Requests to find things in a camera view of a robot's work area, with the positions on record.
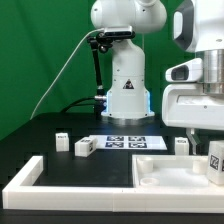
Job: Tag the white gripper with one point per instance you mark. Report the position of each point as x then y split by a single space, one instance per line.
194 98

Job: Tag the white square table top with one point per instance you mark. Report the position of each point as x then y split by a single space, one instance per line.
169 171

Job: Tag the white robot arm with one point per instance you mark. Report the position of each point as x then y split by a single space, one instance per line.
198 27

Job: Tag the sheet with fiducial markers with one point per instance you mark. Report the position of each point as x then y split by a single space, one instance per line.
130 142

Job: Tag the white U-shaped fence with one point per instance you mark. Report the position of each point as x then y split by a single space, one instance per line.
22 193

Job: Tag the grey camera on mount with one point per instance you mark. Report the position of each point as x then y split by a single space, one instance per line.
125 32

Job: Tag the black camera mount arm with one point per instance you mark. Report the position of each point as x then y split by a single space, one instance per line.
98 66

